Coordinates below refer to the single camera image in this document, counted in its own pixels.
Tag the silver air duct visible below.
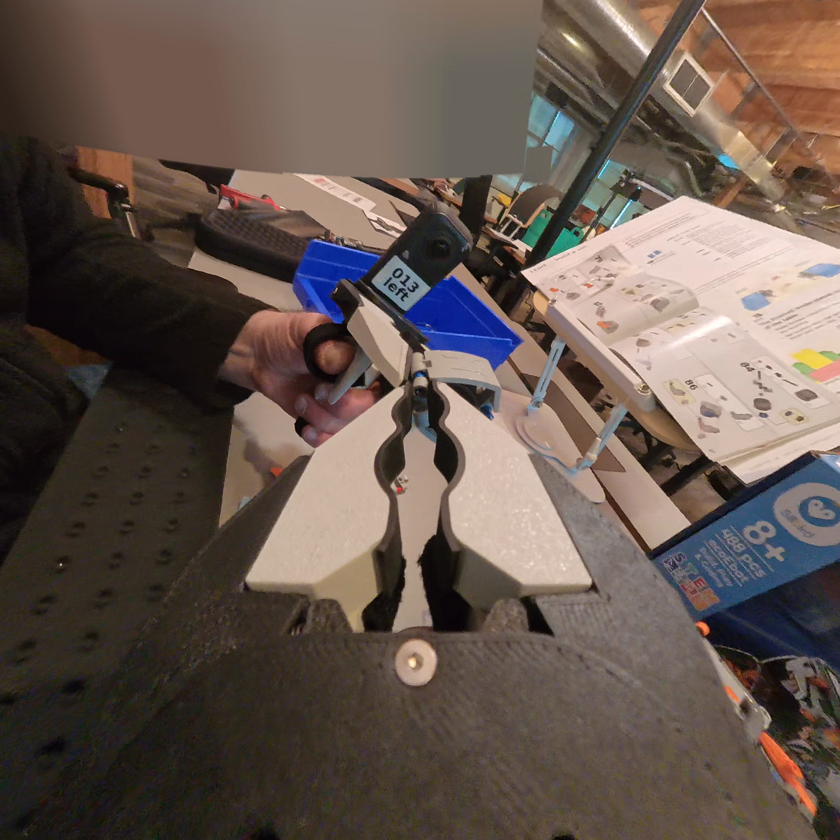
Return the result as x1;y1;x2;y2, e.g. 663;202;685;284
545;0;788;185

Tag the blue robot kit box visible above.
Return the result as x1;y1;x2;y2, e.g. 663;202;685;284
653;453;840;618

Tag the black perforated mat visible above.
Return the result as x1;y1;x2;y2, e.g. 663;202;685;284
0;365;313;828

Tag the blue plastic bin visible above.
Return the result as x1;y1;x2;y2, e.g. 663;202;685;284
292;239;523;372

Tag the person's left forearm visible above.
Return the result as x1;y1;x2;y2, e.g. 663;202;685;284
0;138;279;410

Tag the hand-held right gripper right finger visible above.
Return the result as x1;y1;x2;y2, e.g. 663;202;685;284
418;388;593;618

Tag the instruction booklet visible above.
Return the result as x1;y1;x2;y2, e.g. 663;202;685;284
523;197;840;484

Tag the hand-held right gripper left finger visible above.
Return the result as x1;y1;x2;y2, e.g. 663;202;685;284
245;392;416;618

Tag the black mesh bag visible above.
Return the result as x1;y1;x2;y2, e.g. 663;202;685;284
195;204;329;283

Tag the white book stand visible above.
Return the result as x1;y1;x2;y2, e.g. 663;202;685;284
516;305;657;473

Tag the grey toy wheel frame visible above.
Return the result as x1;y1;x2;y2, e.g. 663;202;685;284
405;350;504;441

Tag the black toy box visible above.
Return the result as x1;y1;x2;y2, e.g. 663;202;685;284
696;578;840;821

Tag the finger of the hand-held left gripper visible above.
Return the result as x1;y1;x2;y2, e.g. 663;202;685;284
365;306;431;389

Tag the black metal pole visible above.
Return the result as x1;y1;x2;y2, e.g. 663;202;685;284
525;0;710;267

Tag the person's left hand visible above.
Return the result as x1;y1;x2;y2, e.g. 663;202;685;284
217;309;388;447

